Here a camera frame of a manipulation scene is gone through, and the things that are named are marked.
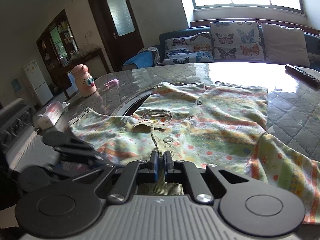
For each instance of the upright butterfly print pillow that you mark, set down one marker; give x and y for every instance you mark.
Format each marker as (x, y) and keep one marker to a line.
(237, 41)

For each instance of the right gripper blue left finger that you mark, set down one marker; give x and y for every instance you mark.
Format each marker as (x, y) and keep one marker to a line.
(153, 167)

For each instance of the plain beige pillow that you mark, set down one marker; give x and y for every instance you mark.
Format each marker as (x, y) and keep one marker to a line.
(285, 45)

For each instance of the dark wooden cabinet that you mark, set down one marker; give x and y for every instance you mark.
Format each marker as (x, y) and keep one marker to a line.
(60, 52)

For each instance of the white refrigerator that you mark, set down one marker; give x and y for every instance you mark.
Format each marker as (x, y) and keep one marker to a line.
(36, 83)

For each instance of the colourful patterned children's cardigan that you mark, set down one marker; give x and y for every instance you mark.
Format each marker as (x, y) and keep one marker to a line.
(221, 124)

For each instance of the dark blue sofa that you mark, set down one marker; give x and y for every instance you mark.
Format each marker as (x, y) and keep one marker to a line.
(312, 46)

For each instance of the pink cartoon water bottle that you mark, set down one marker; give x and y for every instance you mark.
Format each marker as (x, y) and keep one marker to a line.
(84, 80)

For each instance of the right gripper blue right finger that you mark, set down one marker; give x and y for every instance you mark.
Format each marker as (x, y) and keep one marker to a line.
(168, 167)

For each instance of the white orange tissue pack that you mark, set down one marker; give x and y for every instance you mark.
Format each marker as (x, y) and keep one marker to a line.
(52, 114)

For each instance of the black remote control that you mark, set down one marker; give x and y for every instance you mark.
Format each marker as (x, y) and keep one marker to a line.
(304, 76)

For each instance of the blue grey blanket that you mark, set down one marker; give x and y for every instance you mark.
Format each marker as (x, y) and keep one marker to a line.
(152, 54)

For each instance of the round black induction cooktop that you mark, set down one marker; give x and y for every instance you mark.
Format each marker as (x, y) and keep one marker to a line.
(132, 104)

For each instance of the dark wooden door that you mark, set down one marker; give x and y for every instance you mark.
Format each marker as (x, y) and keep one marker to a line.
(118, 30)

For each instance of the lying butterfly print pillow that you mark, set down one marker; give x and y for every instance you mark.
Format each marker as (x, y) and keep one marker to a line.
(189, 49)

